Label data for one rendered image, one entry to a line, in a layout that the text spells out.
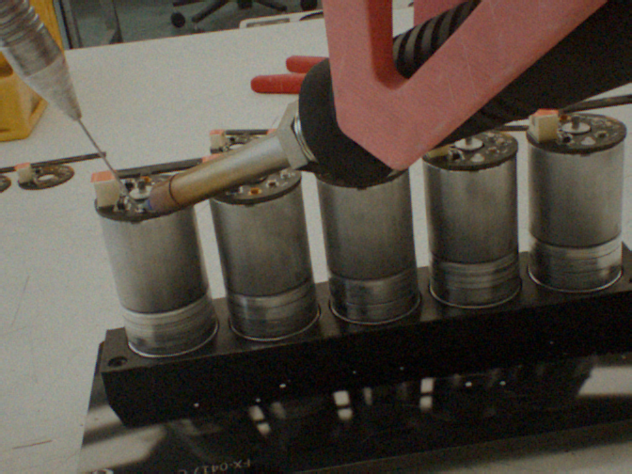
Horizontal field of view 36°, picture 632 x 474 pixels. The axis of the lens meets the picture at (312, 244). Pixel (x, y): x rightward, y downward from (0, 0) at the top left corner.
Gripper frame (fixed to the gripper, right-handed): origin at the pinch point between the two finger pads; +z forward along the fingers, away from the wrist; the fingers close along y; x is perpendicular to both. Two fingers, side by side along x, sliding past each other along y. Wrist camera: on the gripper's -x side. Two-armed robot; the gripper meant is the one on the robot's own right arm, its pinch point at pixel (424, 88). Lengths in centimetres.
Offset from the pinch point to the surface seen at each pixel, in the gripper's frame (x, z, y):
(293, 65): -17.9, 20.1, -24.9
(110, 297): -9.0, 16.2, -3.3
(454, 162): -0.8, 4.9, -5.5
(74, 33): -153, 138, -137
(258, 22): -28, 27, -35
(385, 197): -1.5, 6.0, -4.0
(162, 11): -227, 212, -255
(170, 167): -6.8, 8.1, -2.2
